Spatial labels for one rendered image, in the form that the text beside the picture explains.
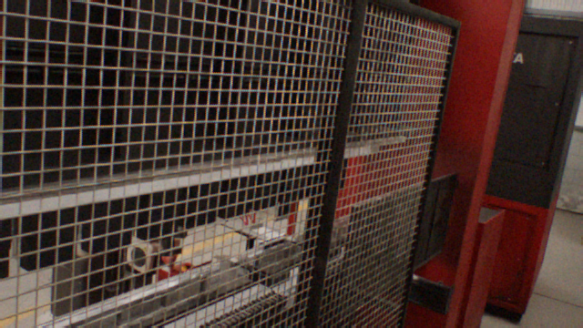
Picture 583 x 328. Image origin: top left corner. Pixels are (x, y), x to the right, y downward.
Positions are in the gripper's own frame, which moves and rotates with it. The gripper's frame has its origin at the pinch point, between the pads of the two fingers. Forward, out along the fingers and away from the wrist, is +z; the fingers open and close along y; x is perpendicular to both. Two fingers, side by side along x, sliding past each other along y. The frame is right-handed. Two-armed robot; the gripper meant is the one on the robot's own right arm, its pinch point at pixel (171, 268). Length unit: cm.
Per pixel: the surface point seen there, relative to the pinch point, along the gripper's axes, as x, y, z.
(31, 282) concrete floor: 52, -183, 36
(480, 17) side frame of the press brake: 110, 121, -104
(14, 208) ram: -101, 44, -47
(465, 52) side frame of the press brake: 110, 113, -88
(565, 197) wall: 734, 110, 95
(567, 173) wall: 735, 115, 60
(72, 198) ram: -84, 46, -47
